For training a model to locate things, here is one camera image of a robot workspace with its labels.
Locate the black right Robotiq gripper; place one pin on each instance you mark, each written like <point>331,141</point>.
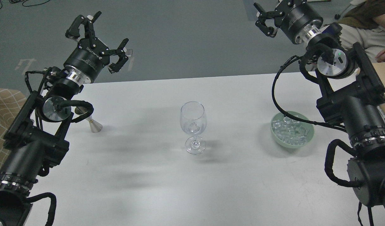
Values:
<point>296,18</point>

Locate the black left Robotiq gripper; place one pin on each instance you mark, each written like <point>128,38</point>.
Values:
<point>91,56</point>

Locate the steel cocktail jigger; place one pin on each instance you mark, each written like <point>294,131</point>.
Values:
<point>95,126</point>

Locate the clear ice cube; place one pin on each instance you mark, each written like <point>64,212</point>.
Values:
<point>193,128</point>

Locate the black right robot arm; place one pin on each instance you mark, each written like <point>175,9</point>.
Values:
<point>351,93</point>

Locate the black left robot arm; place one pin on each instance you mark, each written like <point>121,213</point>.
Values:
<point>36,138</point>

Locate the green bowl of ice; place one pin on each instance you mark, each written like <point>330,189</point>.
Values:
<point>290,133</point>

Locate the clear wine glass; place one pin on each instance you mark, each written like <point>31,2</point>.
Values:
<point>193,122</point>

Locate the metal floor plate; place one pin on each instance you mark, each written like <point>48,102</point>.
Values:
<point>129,52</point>

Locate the office chair with wheels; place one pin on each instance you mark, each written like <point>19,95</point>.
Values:
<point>347,7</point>

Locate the seated person in beige trousers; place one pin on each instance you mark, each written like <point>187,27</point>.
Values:
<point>364,24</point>

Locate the beige checkered cloth chair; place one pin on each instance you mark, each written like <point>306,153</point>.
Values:
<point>11,101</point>

